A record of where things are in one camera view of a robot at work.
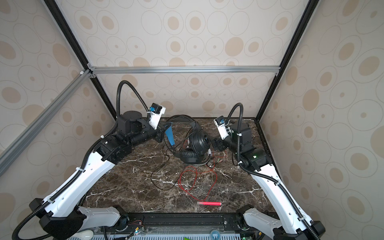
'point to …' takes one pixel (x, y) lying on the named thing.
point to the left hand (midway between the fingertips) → (172, 122)
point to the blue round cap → (215, 235)
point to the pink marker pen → (209, 203)
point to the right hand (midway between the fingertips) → (219, 131)
